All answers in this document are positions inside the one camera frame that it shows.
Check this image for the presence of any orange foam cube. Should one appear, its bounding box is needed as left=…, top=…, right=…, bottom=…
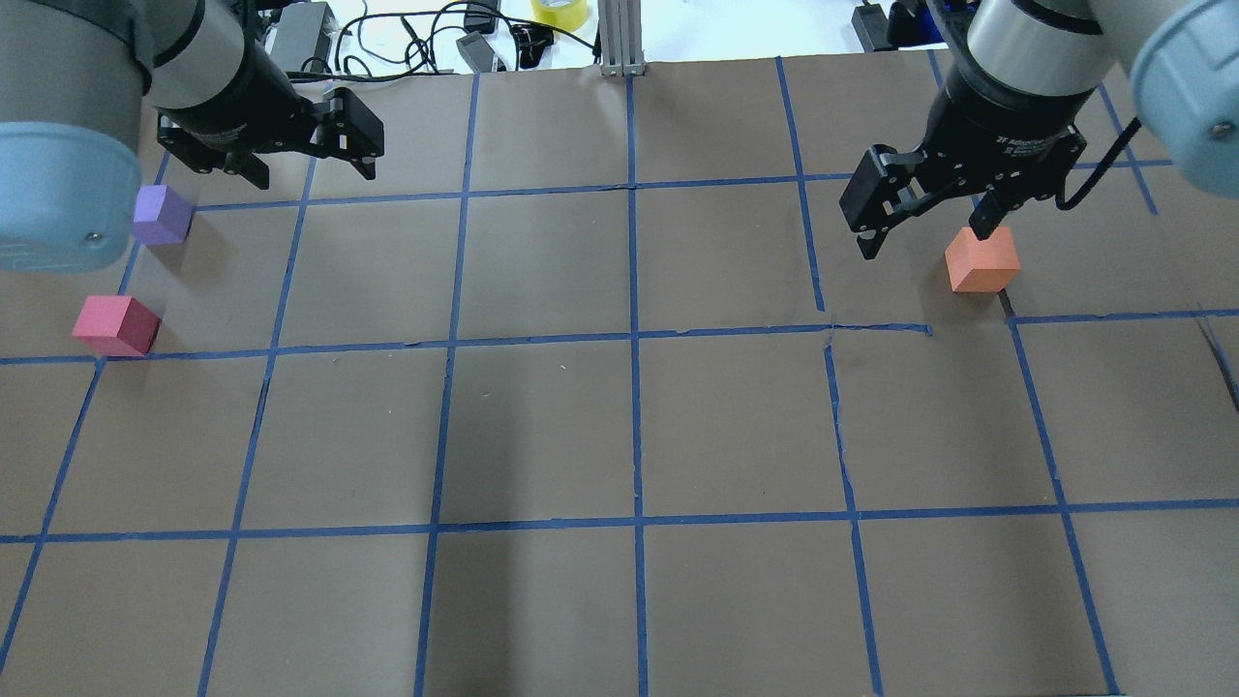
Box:
left=944, top=227, right=1022, bottom=293

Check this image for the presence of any purple foam cube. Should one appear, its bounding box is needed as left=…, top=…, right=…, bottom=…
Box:
left=133, top=184, right=195, bottom=246

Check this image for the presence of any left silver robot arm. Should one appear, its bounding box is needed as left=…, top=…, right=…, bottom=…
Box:
left=1, top=1, right=385, bottom=274

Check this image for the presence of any aluminium frame post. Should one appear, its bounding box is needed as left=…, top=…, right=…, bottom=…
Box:
left=596, top=0, right=647, bottom=78

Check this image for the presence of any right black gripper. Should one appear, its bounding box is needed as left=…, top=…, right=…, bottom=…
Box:
left=839, top=66, right=1087, bottom=260

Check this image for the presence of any yellow tape roll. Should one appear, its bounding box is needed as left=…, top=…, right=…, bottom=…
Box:
left=529, top=0, right=589, bottom=32

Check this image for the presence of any pink foam cube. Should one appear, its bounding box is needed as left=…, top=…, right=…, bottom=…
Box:
left=71, top=295, right=161, bottom=357

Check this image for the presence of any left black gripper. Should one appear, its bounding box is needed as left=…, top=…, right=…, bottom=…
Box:
left=156, top=40, right=385, bottom=189

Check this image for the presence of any grey power adapter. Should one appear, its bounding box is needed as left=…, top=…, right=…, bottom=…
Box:
left=269, top=1, right=335, bottom=74

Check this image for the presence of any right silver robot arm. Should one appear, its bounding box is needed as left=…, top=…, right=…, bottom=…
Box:
left=839, top=1, right=1238, bottom=260

